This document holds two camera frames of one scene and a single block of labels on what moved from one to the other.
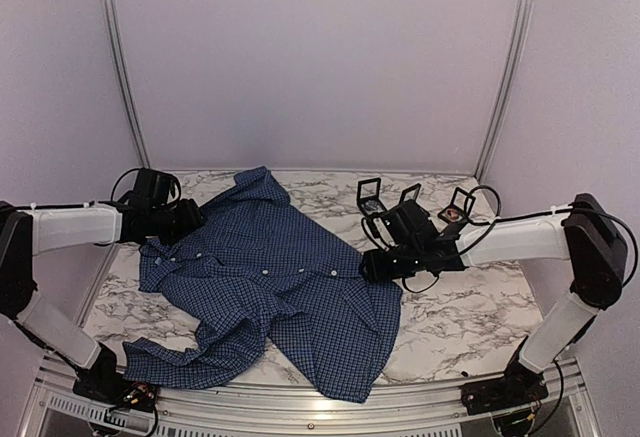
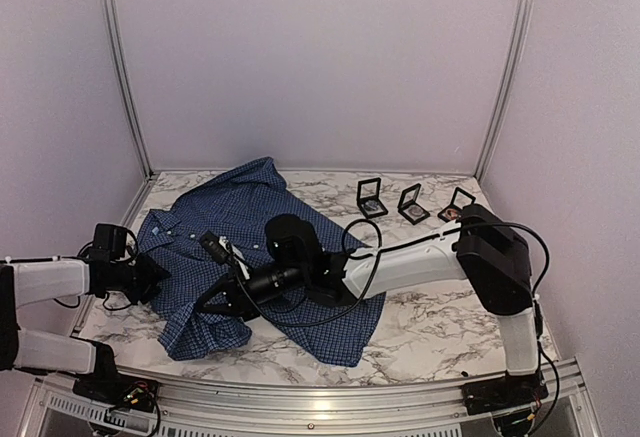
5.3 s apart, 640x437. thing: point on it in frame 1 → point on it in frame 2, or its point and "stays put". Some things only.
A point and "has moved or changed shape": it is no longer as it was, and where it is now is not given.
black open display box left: [369, 197] stays put
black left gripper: [190, 221] → [151, 277]
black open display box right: [461, 207] stays put
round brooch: [371, 205] stays put
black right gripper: [376, 272] → [241, 301]
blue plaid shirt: [262, 278] has moved or changed shape
